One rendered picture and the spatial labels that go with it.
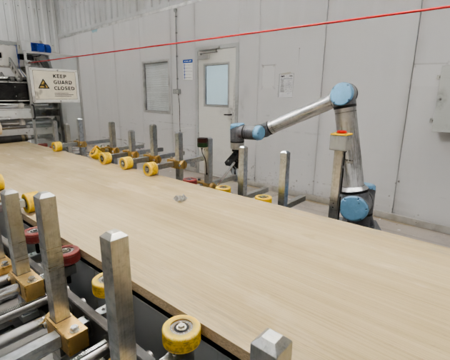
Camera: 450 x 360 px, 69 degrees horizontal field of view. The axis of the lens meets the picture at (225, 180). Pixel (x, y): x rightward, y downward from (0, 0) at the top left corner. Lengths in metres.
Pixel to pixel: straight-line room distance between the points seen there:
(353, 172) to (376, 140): 2.28
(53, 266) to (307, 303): 0.60
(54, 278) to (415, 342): 0.79
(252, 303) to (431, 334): 0.37
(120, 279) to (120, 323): 0.08
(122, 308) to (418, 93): 3.70
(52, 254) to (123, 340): 0.29
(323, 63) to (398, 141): 1.29
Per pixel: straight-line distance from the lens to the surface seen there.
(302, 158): 4.57
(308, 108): 2.06
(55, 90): 3.86
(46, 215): 0.84
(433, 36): 4.04
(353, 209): 1.90
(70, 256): 1.10
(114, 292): 0.63
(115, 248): 0.59
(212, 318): 0.78
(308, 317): 0.80
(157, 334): 1.03
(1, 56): 4.07
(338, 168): 1.48
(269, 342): 0.41
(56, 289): 0.91
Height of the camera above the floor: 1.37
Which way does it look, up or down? 14 degrees down
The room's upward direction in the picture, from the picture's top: 1 degrees clockwise
